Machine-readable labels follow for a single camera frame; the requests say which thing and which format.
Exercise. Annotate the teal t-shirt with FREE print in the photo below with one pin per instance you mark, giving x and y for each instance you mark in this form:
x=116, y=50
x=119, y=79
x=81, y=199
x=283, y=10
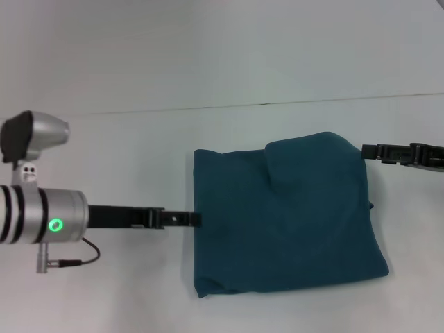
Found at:
x=295, y=225

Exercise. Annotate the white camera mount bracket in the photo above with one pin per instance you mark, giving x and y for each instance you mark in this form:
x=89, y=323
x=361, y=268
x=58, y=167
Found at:
x=26, y=175

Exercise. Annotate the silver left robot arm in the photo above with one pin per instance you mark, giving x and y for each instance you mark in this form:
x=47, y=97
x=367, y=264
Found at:
x=41, y=215

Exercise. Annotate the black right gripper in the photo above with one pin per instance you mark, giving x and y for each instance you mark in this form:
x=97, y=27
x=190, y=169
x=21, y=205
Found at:
x=428, y=157

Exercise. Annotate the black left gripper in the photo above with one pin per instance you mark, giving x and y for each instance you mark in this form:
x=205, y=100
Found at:
x=118, y=218

